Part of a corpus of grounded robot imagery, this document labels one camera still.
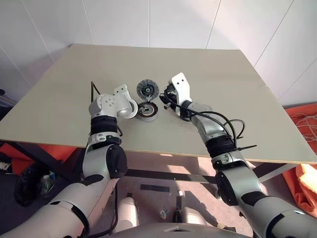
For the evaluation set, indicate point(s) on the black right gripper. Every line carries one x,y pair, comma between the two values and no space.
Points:
170,93

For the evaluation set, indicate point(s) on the round grey motor lid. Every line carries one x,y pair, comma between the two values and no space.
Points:
142,86

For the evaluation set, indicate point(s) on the silver round motor housing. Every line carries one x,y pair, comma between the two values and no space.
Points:
147,119

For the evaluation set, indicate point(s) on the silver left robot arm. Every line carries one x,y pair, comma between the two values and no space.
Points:
109,104

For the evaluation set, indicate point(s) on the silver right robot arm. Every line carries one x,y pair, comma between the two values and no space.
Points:
247,178

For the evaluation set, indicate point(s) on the short black floor tape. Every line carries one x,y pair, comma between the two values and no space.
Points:
154,188

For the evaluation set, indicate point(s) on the long black floor tape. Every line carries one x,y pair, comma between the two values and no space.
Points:
178,205

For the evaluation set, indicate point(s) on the orange cloth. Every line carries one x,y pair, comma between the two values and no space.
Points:
307,111
54,153

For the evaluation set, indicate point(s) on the silver robot torso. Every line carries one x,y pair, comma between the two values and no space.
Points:
178,231

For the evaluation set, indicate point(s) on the green plastic bottle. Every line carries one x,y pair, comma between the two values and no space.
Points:
48,183

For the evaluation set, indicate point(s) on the black bin bag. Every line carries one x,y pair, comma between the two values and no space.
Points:
24,186

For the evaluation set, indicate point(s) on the black white patterned cloth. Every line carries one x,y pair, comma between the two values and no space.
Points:
5,164

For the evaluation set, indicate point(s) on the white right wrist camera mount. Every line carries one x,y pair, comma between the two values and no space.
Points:
182,85

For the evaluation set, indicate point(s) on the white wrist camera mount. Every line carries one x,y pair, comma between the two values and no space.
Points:
182,85
122,90

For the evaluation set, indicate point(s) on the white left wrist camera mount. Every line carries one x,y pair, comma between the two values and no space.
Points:
122,90

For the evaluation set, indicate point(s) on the metal table frame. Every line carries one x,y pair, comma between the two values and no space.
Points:
173,176

